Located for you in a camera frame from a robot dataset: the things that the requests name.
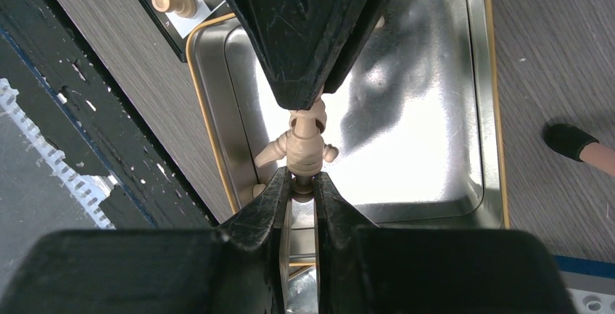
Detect pink music stand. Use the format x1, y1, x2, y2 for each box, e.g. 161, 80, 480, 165
542, 123, 614, 177

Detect blue box of bits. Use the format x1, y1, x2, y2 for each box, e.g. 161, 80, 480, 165
555, 255, 614, 314

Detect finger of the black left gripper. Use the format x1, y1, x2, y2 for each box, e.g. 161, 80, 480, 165
228, 0, 367, 110
323, 0, 390, 94

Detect gold tin box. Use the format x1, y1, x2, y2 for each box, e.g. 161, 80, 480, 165
184, 0, 511, 267

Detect light wooden queen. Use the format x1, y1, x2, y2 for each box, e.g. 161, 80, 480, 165
286, 98, 326, 194

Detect light wooden rook piece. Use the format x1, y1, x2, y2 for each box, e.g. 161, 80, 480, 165
151, 0, 197, 18

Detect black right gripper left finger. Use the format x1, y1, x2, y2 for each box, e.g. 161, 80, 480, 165
1, 168, 292, 313

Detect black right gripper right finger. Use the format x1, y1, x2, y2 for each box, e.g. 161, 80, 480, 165
313, 173, 576, 313

